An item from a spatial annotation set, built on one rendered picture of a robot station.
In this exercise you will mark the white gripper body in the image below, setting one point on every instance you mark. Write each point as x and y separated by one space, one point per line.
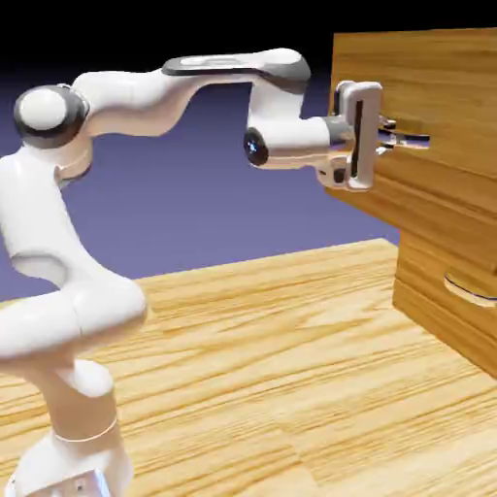
367 116

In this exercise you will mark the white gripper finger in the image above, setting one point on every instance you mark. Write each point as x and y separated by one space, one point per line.
384 150
386 122

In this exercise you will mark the wood drawer front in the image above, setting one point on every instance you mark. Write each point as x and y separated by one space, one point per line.
427 330
446 77

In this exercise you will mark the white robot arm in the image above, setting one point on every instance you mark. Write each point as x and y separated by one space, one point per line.
116 101

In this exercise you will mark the light wood cabinet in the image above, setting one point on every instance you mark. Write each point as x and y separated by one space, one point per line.
477 349

